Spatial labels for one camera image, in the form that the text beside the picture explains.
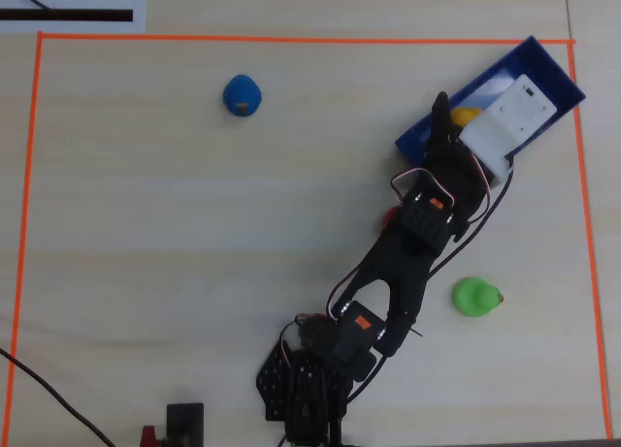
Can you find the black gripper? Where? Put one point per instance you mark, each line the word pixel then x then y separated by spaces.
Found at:
pixel 447 148

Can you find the yellow rubber duck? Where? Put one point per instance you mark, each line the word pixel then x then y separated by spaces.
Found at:
pixel 467 116

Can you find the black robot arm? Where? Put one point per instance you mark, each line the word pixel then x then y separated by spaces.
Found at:
pixel 398 272

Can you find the blue plastic box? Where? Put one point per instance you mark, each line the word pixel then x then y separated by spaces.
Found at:
pixel 412 146

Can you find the red rubber duck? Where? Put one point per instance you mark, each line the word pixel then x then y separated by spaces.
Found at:
pixel 388 219

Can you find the green rubber duck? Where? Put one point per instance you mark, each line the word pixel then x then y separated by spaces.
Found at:
pixel 473 297

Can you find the blue rubber duck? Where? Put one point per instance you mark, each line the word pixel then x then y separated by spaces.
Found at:
pixel 241 94

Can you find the orange tape strip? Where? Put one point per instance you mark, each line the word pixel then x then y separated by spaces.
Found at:
pixel 588 224
pixel 24 224
pixel 291 39

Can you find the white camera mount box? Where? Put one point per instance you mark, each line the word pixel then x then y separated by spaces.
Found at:
pixel 509 117

